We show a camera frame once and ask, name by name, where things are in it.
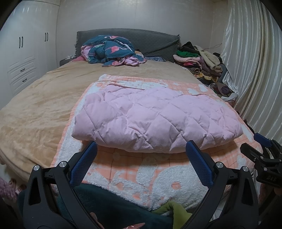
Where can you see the white wardrobe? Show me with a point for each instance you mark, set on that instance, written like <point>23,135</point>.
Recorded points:
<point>26,55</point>

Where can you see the pink pillow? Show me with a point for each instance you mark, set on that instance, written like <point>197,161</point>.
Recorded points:
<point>78,59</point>

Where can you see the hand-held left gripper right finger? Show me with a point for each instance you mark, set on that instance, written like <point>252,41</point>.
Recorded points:
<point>198,160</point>

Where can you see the pink quilted jacket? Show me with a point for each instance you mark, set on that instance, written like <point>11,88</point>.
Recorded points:
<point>154,119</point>

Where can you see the person's green clothing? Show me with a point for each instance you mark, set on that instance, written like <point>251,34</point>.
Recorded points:
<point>178,215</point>

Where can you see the dark floral pillow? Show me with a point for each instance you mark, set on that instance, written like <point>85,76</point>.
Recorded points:
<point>156,59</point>

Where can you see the grey padded headboard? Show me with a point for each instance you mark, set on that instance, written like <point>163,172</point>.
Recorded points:
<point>154,39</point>

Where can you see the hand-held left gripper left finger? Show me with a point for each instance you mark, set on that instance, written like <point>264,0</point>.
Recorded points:
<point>84,160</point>

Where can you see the pink floral cloth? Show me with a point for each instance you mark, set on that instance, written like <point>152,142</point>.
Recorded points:
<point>8,187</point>

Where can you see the person's dark teal clothing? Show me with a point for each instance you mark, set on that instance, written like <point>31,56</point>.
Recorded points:
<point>114,209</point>

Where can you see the pile of mixed clothes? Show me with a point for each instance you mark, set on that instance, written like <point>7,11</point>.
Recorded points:
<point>202,63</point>

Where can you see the peach white fleece blanket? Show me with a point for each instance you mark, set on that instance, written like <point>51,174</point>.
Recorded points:
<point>132,171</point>

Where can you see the teal flamingo print duvet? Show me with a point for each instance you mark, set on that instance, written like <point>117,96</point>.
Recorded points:
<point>110,50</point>

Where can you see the white satin curtain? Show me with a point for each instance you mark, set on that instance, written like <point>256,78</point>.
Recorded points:
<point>253,61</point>

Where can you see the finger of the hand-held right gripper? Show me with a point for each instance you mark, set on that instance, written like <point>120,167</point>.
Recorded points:
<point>251,152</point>
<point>263,139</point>

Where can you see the bed with beige sheet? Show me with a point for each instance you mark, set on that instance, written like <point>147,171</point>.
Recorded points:
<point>39,114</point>

